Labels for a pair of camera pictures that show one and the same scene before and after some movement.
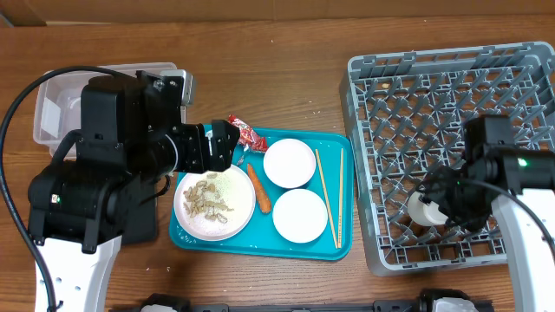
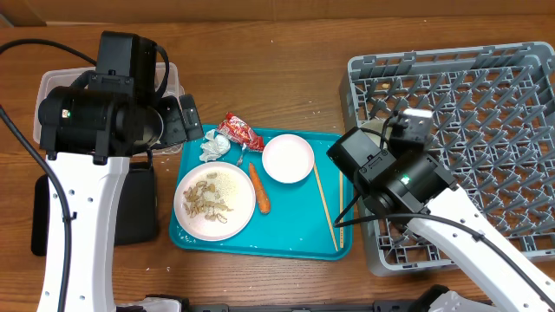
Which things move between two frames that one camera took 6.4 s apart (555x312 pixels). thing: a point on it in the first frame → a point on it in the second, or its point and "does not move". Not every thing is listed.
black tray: [141, 222] does not move
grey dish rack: [405, 114] does not move
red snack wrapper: [247, 137] does not move
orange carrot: [264, 199] does not move
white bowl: [300, 215] → [376, 125]
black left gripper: [198, 162] → [175, 131]
